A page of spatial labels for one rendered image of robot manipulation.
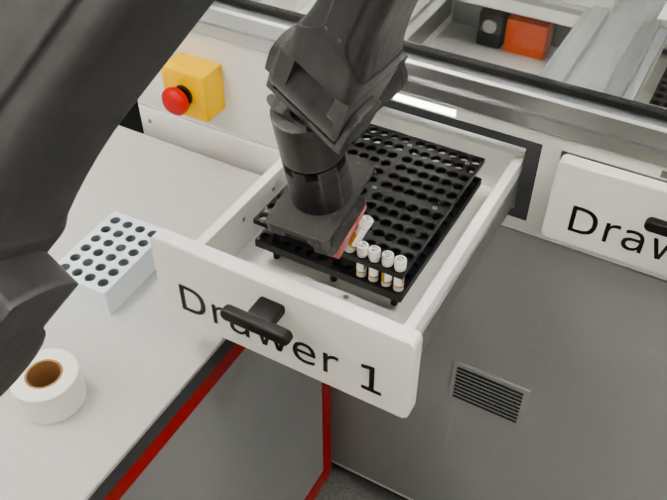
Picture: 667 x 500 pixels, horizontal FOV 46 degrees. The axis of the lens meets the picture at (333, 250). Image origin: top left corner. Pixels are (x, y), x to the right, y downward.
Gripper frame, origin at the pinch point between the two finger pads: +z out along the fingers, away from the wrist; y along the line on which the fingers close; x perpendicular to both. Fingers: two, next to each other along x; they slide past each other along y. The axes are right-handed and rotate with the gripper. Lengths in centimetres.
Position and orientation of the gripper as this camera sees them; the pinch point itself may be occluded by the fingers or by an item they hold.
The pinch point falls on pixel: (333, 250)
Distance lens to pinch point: 80.0
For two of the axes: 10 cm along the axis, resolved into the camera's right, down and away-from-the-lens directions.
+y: -4.6, 7.5, -4.8
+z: 1.2, 5.9, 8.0
